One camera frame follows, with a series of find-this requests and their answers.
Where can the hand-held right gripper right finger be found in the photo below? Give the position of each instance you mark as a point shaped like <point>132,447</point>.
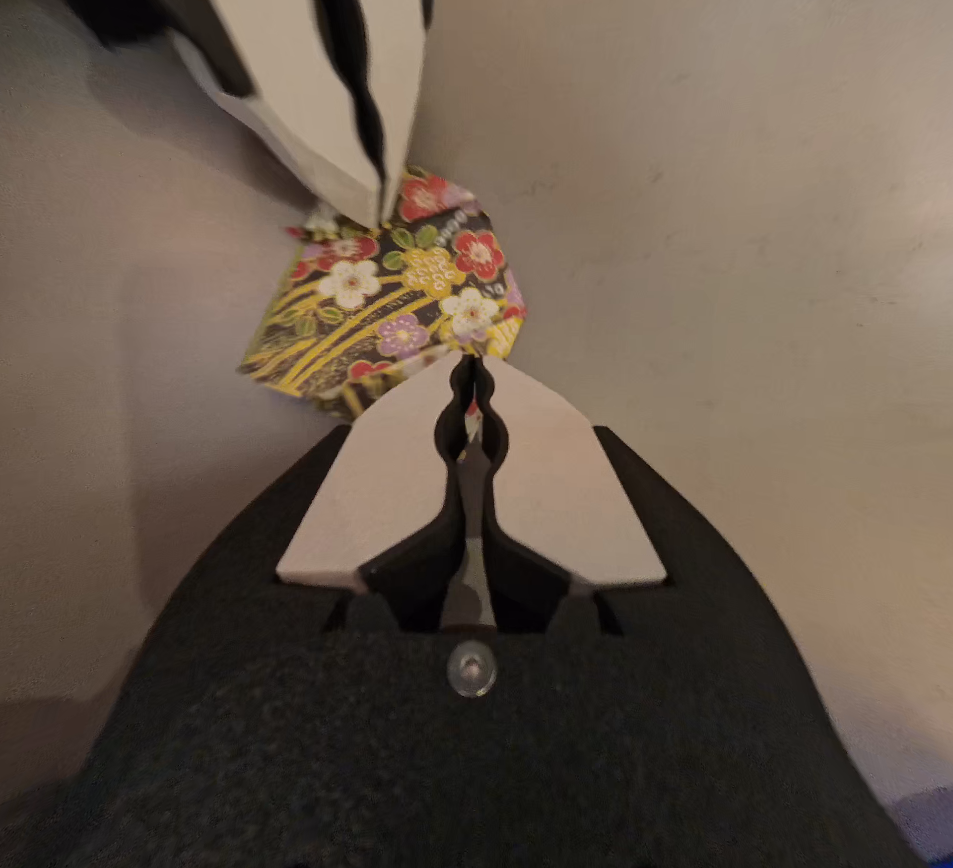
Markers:
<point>566,503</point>

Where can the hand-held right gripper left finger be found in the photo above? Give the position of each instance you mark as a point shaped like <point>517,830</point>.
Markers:
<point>380,503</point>

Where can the green floral origami paper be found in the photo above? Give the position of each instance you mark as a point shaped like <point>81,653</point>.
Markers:
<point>417,272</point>

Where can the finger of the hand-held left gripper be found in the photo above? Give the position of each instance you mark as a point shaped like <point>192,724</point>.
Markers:
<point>394,27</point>
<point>275,27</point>

